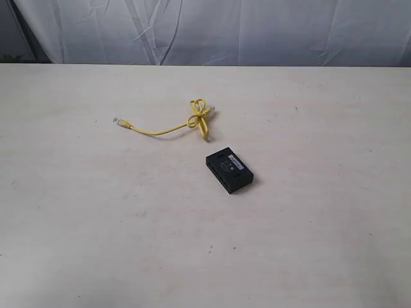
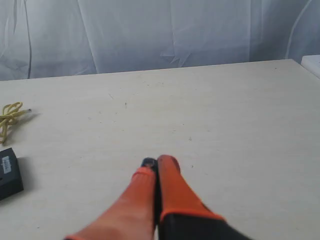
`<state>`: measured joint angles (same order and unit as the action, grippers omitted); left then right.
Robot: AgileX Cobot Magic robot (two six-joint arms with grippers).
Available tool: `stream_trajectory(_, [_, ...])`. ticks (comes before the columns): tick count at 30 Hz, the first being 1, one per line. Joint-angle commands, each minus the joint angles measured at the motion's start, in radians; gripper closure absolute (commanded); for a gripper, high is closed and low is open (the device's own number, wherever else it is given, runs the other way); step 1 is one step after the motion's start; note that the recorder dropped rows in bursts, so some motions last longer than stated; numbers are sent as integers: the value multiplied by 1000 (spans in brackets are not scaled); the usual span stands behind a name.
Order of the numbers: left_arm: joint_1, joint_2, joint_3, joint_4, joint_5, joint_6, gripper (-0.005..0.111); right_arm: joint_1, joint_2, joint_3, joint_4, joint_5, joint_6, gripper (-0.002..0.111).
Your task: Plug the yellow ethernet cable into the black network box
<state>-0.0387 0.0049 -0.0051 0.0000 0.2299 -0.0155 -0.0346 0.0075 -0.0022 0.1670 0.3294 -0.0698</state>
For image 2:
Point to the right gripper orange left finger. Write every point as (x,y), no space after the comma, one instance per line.
(132,215)

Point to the white backdrop cloth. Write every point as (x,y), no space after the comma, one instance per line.
(53,38)

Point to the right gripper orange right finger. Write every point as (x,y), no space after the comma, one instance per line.
(183,214)

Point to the white side table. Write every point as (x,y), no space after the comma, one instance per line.
(312,64)

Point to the small black box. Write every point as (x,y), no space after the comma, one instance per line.
(11,181)

